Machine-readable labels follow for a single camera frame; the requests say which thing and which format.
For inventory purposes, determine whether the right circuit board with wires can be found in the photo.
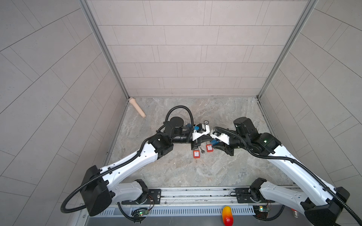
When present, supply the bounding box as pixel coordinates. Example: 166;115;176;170
253;205;270;220

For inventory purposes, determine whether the circuit board with wires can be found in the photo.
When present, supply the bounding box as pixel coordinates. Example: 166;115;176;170
132;208;149;220
253;205;270;220

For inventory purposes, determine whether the red yellow toy fruit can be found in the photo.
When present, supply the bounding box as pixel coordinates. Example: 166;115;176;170
222;206;234;226

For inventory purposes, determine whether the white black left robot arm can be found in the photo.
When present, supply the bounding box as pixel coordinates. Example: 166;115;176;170
60;105;212;217

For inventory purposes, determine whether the red light bulb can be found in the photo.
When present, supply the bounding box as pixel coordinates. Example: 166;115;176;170
292;209;299;218

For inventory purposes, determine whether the left circuit board with wires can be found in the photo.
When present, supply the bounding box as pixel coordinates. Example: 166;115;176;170
132;208;149;220

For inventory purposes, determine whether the red padlock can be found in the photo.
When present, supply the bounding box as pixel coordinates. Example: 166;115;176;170
193;150;200;159
206;144;214;153

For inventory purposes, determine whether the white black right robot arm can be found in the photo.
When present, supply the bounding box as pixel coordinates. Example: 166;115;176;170
210;117;362;226

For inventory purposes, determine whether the blue padlock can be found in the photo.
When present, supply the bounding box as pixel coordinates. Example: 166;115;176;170
210;140;219;146

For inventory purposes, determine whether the metal base rail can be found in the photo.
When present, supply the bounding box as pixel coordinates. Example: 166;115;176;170
98;186;300;217

